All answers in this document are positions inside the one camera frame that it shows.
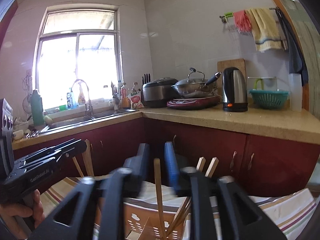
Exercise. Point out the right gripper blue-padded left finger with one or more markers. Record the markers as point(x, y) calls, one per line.
point(74, 217)

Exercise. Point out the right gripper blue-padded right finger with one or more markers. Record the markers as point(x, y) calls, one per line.
point(219, 207)

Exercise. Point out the dark red kitchen cabinets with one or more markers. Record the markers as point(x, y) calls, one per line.
point(273, 164)

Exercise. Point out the person's left hand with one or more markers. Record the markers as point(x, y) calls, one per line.
point(9, 211)

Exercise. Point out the beige perforated utensil caddy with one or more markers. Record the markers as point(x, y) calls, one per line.
point(142, 219)

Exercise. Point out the white blue ceramic bowl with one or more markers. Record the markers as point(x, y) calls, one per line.
point(18, 134)

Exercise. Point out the stainless steel sink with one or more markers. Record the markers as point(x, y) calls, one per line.
point(84, 119)

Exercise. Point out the green thermos flask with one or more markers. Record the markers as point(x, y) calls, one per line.
point(37, 109)

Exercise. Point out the striped tablecloth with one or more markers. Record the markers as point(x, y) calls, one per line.
point(290, 213)

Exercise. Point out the blue label bottle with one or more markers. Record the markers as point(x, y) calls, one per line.
point(70, 103)

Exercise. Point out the hanging mesh strainer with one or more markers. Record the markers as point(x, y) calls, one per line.
point(27, 87)

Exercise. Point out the dish soap spray bottle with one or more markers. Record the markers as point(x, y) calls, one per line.
point(81, 97)

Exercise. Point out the chrome sink faucet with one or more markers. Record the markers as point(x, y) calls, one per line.
point(88, 104)

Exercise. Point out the orange sauce bottle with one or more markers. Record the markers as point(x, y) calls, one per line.
point(125, 102)

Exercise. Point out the red induction cooktop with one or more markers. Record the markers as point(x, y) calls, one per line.
point(194, 104)

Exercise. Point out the red white snack bag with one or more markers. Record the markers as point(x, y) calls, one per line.
point(135, 100)

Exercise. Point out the stainless electric kettle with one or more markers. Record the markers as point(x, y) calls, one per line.
point(234, 90)

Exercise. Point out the beige stone countertop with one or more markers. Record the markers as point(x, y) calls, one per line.
point(281, 124)

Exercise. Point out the teal plastic colander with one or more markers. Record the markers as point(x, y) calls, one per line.
point(269, 99)

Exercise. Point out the black rice cooker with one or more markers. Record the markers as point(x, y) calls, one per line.
point(158, 92)

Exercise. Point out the steel wok with lid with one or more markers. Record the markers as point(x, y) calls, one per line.
point(196, 85)

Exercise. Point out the knife block with knives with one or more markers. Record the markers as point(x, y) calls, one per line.
point(146, 78)

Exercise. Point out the translucent plastic container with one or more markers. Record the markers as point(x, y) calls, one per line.
point(295, 85)

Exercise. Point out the dark blue hanging cloth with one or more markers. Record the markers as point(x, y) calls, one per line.
point(295, 50)

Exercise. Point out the pink rubber gloves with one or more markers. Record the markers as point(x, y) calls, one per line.
point(242, 22)

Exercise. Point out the yellow hanging towel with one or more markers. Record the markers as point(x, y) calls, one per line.
point(264, 29)

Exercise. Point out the wooden framed glass door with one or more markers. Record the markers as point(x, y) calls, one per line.
point(302, 16)

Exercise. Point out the window with white frame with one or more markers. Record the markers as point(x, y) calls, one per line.
point(77, 42)

